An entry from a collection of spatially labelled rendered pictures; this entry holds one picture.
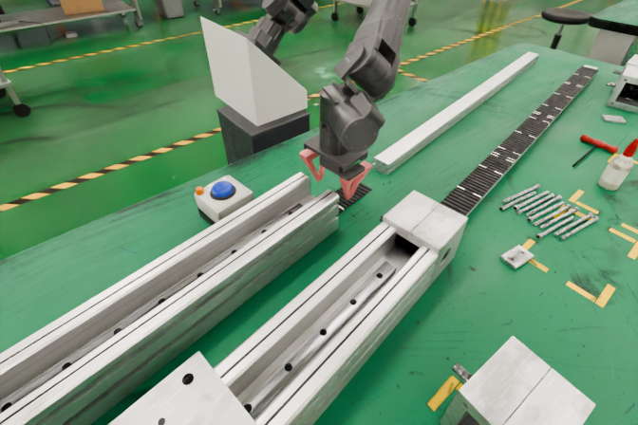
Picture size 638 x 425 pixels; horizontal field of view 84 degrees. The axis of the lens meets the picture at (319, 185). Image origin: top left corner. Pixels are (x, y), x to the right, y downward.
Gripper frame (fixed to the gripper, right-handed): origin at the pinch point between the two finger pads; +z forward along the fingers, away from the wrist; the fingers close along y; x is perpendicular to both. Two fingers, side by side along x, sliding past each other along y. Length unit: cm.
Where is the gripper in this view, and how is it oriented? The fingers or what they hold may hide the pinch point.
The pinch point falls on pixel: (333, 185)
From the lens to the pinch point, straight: 69.3
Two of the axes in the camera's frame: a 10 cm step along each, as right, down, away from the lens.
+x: 7.0, -4.6, 5.5
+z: 0.0, 7.7, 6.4
